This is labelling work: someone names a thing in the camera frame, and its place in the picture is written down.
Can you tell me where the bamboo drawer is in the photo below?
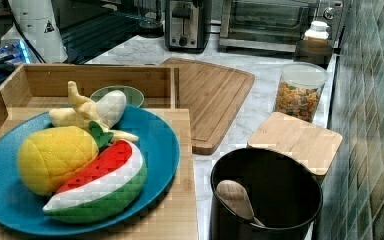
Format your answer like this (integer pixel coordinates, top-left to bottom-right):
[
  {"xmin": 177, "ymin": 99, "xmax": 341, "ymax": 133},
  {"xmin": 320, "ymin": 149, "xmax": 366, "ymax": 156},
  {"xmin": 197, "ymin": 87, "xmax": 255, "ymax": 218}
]
[{"xmin": 0, "ymin": 64, "xmax": 179, "ymax": 130}]

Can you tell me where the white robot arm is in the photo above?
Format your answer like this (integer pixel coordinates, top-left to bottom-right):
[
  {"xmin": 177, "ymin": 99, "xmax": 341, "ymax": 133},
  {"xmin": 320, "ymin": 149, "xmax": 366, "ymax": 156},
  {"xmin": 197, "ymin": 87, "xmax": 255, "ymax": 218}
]
[{"xmin": 1, "ymin": 0, "xmax": 68, "ymax": 63}]

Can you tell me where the bamboo drawer cabinet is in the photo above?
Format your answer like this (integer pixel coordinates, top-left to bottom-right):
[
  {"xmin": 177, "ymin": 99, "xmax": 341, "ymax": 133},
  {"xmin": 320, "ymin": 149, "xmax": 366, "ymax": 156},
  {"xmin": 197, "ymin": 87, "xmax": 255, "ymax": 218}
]
[{"xmin": 0, "ymin": 107, "xmax": 199, "ymax": 240}]

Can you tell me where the bamboo cutting board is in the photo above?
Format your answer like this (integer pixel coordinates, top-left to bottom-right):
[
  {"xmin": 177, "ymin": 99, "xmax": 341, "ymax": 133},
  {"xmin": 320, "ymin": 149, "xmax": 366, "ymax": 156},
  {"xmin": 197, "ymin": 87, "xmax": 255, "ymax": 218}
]
[{"xmin": 162, "ymin": 57, "xmax": 255, "ymax": 155}]

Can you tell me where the small green bowl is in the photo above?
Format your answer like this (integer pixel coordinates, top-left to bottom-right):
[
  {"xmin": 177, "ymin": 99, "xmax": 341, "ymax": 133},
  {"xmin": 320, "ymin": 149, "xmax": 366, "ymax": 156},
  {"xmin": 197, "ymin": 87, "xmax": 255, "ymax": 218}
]
[{"xmin": 90, "ymin": 85, "xmax": 144, "ymax": 107}]

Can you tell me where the plush peeled banana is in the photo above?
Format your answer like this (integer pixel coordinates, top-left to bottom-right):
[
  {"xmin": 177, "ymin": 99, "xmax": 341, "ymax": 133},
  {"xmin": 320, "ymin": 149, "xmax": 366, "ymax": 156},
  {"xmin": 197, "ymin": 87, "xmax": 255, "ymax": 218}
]
[{"xmin": 49, "ymin": 81, "xmax": 139, "ymax": 142}]

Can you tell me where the wooden spoon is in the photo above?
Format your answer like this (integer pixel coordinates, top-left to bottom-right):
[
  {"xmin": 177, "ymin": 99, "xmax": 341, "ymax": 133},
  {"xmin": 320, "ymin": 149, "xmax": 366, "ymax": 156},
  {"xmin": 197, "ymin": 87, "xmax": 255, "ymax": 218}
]
[{"xmin": 216, "ymin": 180, "xmax": 264, "ymax": 227}]

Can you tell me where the black silver toaster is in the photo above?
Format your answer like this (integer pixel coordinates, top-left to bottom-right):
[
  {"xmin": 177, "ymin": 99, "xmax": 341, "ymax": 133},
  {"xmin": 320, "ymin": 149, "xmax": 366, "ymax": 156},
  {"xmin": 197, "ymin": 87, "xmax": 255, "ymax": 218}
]
[{"xmin": 165, "ymin": 0, "xmax": 212, "ymax": 53}]

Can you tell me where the stainless toaster oven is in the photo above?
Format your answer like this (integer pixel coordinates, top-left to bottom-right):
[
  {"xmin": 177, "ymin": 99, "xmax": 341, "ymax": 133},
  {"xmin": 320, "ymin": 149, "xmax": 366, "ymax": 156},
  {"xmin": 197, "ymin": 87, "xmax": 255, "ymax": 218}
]
[{"xmin": 219, "ymin": 0, "xmax": 349, "ymax": 52}]

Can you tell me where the plush watermelon slice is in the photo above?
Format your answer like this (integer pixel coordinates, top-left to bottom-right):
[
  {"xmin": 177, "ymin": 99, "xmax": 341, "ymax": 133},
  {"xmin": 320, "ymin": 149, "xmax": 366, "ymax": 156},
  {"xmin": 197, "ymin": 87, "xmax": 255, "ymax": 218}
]
[{"xmin": 43, "ymin": 140, "xmax": 147, "ymax": 224}]

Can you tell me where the clear cereal container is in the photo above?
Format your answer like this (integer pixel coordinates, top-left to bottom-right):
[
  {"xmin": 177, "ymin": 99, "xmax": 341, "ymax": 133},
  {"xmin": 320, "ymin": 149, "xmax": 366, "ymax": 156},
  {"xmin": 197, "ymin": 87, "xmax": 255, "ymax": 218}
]
[{"xmin": 274, "ymin": 62, "xmax": 329, "ymax": 122}]

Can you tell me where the glass jar black base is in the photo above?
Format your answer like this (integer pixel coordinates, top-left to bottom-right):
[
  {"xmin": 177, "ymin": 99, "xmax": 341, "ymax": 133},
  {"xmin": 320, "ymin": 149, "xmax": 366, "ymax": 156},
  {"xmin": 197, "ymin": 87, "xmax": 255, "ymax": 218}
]
[{"xmin": 137, "ymin": 0, "xmax": 164, "ymax": 38}]

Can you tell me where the black utensil holder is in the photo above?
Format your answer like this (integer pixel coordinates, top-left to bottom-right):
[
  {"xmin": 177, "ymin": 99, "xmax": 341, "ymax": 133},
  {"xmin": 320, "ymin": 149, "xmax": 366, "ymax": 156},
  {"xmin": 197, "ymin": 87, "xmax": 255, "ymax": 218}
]
[{"xmin": 209, "ymin": 148, "xmax": 323, "ymax": 240}]

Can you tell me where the teal canister bamboo lid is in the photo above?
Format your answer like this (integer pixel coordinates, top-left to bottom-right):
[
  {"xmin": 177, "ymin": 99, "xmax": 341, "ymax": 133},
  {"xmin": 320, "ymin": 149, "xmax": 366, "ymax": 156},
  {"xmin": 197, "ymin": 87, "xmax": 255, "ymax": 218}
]
[{"xmin": 247, "ymin": 112, "xmax": 343, "ymax": 182}]

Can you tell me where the black cup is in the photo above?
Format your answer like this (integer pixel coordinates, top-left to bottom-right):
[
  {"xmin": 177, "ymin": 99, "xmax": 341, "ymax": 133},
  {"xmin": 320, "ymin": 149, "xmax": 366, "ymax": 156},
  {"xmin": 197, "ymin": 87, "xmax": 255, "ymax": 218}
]
[{"xmin": 293, "ymin": 40, "xmax": 333, "ymax": 69}]

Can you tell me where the plush yellow pineapple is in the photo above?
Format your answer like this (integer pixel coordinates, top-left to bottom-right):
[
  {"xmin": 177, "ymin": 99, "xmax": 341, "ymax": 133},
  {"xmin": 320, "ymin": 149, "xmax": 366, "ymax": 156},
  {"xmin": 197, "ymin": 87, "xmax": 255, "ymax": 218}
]
[{"xmin": 16, "ymin": 126, "xmax": 99, "ymax": 196}]

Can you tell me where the white capped spice bottle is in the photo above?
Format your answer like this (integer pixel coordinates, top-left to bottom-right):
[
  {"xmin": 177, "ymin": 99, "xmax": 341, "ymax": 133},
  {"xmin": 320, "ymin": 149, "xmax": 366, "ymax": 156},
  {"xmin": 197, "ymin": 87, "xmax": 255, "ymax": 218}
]
[{"xmin": 304, "ymin": 21, "xmax": 329, "ymax": 43}]

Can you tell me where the blue plate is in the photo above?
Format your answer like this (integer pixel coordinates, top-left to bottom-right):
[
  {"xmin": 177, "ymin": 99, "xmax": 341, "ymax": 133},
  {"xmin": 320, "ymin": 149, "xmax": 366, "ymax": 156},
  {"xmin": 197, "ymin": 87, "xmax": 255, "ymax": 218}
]
[{"xmin": 0, "ymin": 106, "xmax": 180, "ymax": 237}]

